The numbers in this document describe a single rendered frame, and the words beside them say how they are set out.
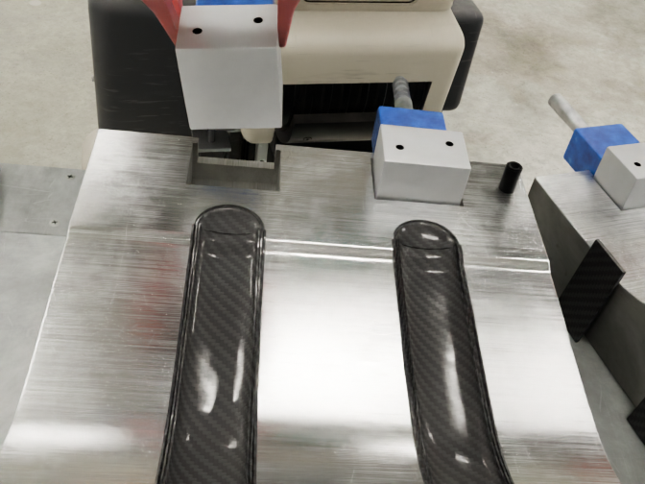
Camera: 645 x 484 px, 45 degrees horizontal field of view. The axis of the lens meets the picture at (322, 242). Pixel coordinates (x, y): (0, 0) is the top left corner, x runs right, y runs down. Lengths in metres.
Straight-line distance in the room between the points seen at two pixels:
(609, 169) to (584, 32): 2.30
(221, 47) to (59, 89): 1.77
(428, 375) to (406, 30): 0.50
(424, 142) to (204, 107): 0.13
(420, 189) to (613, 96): 2.10
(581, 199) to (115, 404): 0.35
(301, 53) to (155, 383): 0.49
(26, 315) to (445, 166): 0.27
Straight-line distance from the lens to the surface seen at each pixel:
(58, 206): 0.58
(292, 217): 0.43
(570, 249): 0.55
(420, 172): 0.45
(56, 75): 2.22
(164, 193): 0.44
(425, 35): 0.83
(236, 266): 0.41
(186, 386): 0.37
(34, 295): 0.52
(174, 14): 0.41
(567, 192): 0.57
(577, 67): 2.63
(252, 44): 0.40
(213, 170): 0.49
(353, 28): 0.81
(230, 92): 0.41
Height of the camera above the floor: 1.18
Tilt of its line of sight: 43 degrees down
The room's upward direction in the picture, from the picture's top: 10 degrees clockwise
